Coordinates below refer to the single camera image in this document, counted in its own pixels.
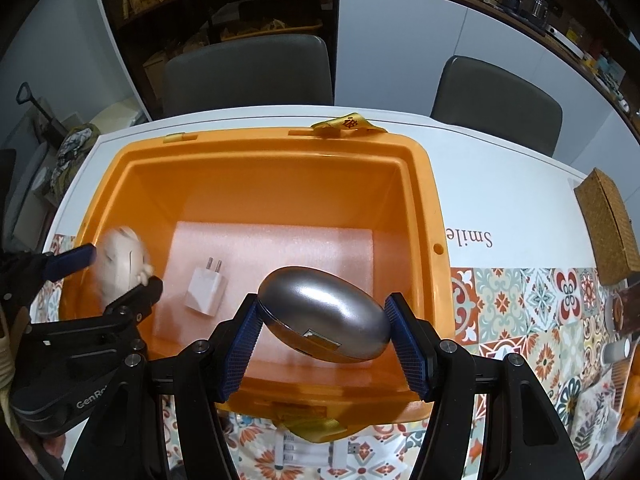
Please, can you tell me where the cardboard box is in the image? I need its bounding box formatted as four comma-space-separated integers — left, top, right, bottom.
144, 52, 169, 107

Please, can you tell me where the white cylindrical cup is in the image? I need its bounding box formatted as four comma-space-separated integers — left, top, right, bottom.
602, 338, 632, 364

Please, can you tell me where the black trolley handle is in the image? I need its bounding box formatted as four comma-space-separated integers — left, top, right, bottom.
16, 82, 62, 142

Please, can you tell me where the beige doll head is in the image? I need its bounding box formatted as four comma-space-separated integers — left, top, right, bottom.
95, 227, 154, 306

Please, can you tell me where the orange plastic crate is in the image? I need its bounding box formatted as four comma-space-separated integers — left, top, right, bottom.
59, 112, 453, 444

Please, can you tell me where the white power adapter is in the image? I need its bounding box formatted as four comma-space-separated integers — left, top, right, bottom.
184, 256, 229, 318

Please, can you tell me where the camouflage bag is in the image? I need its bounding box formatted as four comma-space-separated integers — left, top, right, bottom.
50, 124, 102, 194

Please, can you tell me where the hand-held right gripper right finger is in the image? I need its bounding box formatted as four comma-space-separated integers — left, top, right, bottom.
384, 294, 586, 480

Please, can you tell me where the white battery charger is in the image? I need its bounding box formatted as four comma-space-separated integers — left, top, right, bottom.
272, 427, 361, 472

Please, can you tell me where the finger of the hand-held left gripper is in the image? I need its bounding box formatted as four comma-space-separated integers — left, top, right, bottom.
104, 276, 165, 323
2, 243, 98, 306

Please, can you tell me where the woven wicker box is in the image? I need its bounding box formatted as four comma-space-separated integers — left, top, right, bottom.
573, 167, 640, 287

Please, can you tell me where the silver oval case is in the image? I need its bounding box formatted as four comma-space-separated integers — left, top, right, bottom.
257, 266, 393, 362

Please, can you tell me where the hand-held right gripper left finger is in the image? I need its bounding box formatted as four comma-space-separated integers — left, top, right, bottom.
65, 294, 261, 480

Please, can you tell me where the grey chair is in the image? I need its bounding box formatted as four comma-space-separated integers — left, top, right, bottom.
162, 35, 334, 118
430, 55, 563, 158

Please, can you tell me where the dark wooden shelf cabinet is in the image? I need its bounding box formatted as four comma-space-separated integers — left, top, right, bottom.
95, 0, 342, 117

